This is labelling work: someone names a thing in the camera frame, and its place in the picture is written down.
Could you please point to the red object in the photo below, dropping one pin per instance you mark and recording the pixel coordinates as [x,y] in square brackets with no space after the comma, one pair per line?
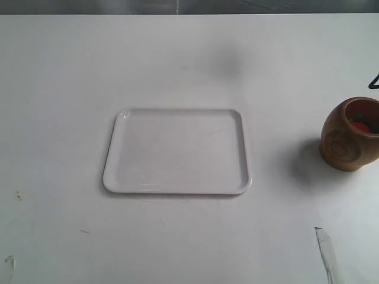
[359,122]

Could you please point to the brown wooden mortar bowl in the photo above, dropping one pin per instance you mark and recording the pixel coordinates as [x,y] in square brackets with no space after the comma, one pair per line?
[343,146]

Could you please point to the clear tape strip right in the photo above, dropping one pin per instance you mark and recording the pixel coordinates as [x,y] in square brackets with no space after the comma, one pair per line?
[328,256]

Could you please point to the clear tape strip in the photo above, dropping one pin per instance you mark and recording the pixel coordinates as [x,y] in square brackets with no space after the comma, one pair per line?
[328,256]
[8,270]

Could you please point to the white rectangular plastic tray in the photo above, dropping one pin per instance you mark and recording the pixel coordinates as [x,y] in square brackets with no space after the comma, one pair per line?
[177,151]

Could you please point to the clear tape strip left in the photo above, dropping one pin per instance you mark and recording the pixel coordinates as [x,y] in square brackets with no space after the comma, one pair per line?
[8,270]

